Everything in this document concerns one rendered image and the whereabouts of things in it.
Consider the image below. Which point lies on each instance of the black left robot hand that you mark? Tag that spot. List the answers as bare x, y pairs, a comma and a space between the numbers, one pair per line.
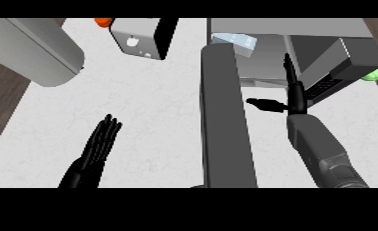
94, 151

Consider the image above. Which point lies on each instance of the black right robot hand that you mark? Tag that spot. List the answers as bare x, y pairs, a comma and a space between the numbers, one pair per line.
296, 95

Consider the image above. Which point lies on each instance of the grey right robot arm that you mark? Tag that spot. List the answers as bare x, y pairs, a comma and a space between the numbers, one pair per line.
326, 155

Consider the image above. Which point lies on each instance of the grey microwave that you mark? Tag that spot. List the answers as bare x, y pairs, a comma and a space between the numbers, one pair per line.
300, 58

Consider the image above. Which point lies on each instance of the pale blue milk carton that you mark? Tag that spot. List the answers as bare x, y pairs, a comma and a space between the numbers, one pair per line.
238, 43

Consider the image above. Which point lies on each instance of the green object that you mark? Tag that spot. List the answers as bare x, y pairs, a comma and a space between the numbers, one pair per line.
373, 75

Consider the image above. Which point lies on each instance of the grey rounded appliance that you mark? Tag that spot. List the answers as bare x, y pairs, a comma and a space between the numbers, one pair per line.
39, 51

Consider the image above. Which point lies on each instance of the grey and black toaster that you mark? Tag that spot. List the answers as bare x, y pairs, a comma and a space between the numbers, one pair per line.
142, 38

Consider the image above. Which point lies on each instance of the orange object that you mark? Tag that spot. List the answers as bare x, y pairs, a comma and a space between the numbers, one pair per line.
104, 22

